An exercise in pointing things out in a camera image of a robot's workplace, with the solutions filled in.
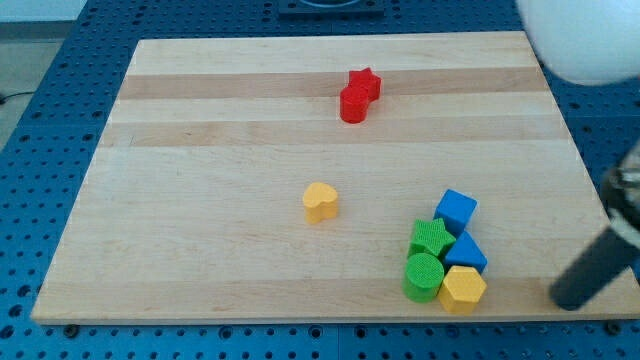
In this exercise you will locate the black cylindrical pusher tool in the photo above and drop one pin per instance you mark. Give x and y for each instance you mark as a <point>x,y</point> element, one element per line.
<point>611,253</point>

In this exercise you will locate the yellow heart block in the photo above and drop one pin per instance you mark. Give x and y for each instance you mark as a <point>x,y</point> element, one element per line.
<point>320,202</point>

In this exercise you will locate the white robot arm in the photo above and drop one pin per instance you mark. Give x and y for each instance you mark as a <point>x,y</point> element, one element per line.
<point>593,43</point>

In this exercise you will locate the yellow hexagon block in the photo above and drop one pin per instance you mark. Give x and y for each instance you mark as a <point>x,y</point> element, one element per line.
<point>462,289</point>

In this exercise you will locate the green cylinder block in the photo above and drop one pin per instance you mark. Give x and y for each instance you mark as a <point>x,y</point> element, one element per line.
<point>423,276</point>

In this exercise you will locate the green star block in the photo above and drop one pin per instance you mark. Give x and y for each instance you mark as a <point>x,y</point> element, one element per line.
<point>430,237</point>

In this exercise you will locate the blue triangle block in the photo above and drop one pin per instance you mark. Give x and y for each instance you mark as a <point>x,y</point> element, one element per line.
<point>465,252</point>

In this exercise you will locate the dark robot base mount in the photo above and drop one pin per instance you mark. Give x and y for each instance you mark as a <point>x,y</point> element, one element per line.
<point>298,9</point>

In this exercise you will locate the red star block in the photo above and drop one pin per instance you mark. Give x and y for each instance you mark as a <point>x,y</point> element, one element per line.
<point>367,80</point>

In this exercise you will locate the wooden board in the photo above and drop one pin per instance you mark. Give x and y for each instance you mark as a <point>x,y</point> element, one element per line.
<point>191,208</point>

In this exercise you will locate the red cylinder block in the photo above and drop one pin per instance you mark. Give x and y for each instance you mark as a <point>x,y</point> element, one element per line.
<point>354,102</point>

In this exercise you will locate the blue cube block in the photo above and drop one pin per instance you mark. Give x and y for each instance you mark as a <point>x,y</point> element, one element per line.
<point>456,210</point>

